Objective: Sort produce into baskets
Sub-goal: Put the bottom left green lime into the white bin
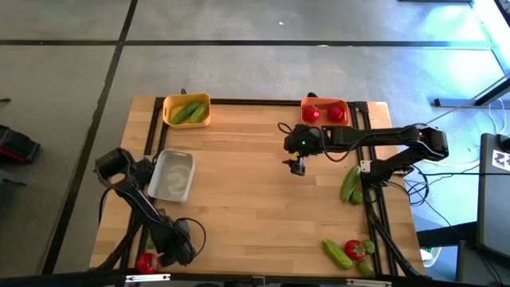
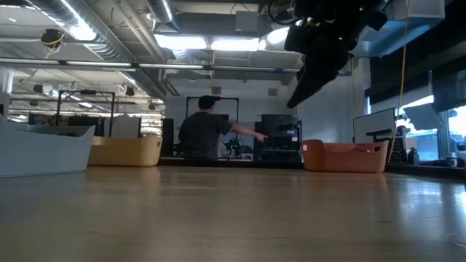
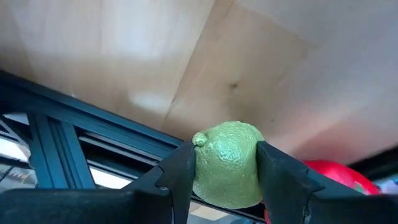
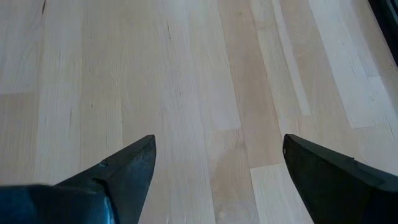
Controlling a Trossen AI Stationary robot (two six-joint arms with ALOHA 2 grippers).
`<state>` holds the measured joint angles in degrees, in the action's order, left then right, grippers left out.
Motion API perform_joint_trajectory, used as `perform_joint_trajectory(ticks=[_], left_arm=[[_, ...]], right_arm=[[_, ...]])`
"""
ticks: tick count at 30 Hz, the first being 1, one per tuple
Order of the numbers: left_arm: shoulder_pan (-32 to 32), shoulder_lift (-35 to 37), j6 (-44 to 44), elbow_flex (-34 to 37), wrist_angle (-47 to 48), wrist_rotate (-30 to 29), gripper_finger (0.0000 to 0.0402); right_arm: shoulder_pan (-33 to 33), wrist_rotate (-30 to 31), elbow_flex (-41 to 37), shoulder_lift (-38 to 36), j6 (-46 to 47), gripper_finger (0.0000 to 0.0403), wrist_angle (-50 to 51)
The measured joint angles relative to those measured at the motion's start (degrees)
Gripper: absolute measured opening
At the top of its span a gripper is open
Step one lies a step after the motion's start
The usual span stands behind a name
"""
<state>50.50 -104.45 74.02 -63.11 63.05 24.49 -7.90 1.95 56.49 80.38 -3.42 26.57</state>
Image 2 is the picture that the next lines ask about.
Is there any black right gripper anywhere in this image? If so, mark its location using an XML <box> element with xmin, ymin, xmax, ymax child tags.
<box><xmin>284</xmin><ymin>17</ymin><xmax>360</xmax><ymax>109</ymax></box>

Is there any black shelf cabinet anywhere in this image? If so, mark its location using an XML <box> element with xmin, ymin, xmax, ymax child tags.
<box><xmin>253</xmin><ymin>114</ymin><xmax>304</xmax><ymax>163</ymax></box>

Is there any whiteboard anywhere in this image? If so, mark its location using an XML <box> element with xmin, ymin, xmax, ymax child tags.
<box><xmin>352</xmin><ymin>107</ymin><xmax>397</xmax><ymax>144</ymax></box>

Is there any grey ceiling box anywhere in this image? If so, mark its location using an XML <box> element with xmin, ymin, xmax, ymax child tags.
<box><xmin>234</xmin><ymin>10</ymin><xmax>261</xmax><ymax>34</ymax></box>

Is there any ceiling light panel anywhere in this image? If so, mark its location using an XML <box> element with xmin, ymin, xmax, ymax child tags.
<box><xmin>210</xmin><ymin>36</ymin><xmax>261</xmax><ymax>52</ymax></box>
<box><xmin>154</xmin><ymin>33</ymin><xmax>208</xmax><ymax>50</ymax></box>

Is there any orange plastic basket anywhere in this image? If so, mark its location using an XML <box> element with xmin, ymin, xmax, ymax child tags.
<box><xmin>300</xmin><ymin>138</ymin><xmax>390</xmax><ymax>174</ymax></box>

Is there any grey tilted panel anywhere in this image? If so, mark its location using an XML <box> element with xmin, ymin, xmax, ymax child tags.
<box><xmin>402</xmin><ymin>103</ymin><xmax>443</xmax><ymax>132</ymax></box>

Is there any standing person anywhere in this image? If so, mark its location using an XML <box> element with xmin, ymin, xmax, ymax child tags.
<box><xmin>177</xmin><ymin>95</ymin><xmax>269</xmax><ymax>161</ymax></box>

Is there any black hanging monitor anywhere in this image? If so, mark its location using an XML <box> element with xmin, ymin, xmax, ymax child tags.
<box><xmin>428</xmin><ymin>70</ymin><xmax>466</xmax><ymax>112</ymax></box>

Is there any black upright cabinet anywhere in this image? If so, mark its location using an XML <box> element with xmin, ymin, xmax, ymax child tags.
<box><xmin>162</xmin><ymin>118</ymin><xmax>175</xmax><ymax>158</ymax></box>

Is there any white cabinet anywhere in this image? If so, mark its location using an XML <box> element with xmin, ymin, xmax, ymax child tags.
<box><xmin>104</xmin><ymin>114</ymin><xmax>143</xmax><ymax>138</ymax></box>

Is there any yellow plastic basket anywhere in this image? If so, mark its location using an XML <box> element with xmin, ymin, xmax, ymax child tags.
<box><xmin>88</xmin><ymin>135</ymin><xmax>164</xmax><ymax>167</ymax></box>

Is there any white plastic basket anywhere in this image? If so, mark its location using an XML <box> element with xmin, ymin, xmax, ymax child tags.
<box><xmin>0</xmin><ymin>114</ymin><xmax>96</xmax><ymax>178</ymax></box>

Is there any white cylindrical object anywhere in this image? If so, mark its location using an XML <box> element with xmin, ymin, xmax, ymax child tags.
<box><xmin>0</xmin><ymin>68</ymin><xmax>15</xmax><ymax>95</ymax></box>

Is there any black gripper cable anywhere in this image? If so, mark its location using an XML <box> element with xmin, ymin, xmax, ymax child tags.
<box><xmin>268</xmin><ymin>0</ymin><xmax>296</xmax><ymax>26</ymax></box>

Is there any yellow hanging cable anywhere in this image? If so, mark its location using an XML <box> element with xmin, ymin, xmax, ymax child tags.
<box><xmin>387</xmin><ymin>0</ymin><xmax>409</xmax><ymax>164</ymax></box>

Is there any smooth silver duct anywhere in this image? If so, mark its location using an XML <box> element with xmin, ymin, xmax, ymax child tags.
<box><xmin>146</xmin><ymin>0</ymin><xmax>176</xmax><ymax>25</ymax></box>

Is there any yellow black cable reel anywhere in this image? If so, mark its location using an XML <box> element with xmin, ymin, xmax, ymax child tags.
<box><xmin>39</xmin><ymin>28</ymin><xmax>67</xmax><ymax>50</ymax></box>

